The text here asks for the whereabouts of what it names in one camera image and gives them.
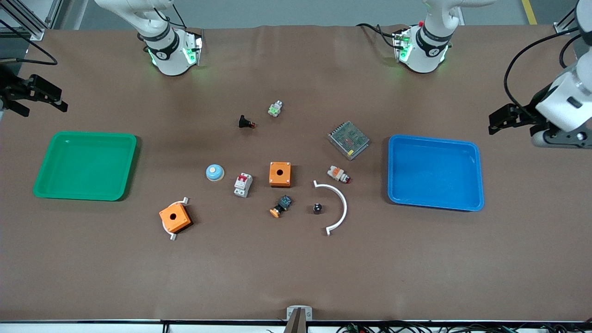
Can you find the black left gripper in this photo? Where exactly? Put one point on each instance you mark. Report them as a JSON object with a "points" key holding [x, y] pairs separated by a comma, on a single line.
{"points": [[528, 112]]}

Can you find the orange white red switch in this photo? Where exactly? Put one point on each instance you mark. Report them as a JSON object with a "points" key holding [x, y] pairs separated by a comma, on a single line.
{"points": [[337, 174]]}

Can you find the black red indicator light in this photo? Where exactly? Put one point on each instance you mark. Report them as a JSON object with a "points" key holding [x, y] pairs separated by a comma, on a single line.
{"points": [[244, 122]]}

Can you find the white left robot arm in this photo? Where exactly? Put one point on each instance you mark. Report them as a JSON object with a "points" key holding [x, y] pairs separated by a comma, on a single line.
{"points": [[423, 51]]}

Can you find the metal mesh power supply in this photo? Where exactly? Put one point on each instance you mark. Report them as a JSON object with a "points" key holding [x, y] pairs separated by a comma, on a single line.
{"points": [[349, 140]]}

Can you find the brown table mat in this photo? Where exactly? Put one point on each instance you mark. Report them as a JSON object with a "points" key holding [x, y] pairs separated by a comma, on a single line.
{"points": [[296, 268]]}

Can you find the aluminium frame profile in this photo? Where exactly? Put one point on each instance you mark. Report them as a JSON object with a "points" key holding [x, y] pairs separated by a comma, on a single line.
{"points": [[32, 21], [562, 25]]}

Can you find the white red circuit breaker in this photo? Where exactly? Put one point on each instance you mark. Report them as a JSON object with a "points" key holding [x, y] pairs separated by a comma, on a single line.
{"points": [[243, 185]]}

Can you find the blue dome buzzer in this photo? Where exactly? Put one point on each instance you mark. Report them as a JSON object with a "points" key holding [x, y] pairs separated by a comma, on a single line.
{"points": [[215, 173]]}

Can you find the green white push button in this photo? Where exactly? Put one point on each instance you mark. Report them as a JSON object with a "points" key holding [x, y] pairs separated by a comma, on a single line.
{"points": [[275, 109]]}

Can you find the large white curved bracket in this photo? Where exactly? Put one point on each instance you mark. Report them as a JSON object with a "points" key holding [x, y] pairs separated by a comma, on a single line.
{"points": [[343, 203]]}

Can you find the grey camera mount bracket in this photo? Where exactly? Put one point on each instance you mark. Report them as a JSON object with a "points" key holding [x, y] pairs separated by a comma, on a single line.
{"points": [[299, 314]]}

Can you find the orange button box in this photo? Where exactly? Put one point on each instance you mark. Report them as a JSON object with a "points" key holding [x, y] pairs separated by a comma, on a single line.
{"points": [[178, 221], [280, 178]]}

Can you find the black button with orange cap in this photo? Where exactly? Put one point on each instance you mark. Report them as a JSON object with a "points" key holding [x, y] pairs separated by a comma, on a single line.
{"points": [[282, 205]]}

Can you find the green plastic tray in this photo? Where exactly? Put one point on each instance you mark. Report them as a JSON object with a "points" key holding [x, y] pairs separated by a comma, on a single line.
{"points": [[83, 166]]}

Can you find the orange box with bracket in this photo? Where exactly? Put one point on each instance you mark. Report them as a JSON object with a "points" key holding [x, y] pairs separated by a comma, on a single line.
{"points": [[173, 236]]}

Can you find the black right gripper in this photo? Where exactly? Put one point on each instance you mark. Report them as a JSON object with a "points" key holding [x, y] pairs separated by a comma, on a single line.
{"points": [[10, 89]]}

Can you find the small black capacitor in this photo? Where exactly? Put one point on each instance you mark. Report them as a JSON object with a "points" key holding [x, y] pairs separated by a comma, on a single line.
{"points": [[317, 208]]}

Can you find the blue plastic tray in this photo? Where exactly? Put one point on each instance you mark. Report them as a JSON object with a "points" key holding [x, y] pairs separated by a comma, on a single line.
{"points": [[434, 173]]}

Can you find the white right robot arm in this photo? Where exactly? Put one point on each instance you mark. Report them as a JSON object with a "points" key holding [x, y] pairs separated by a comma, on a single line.
{"points": [[169, 51]]}

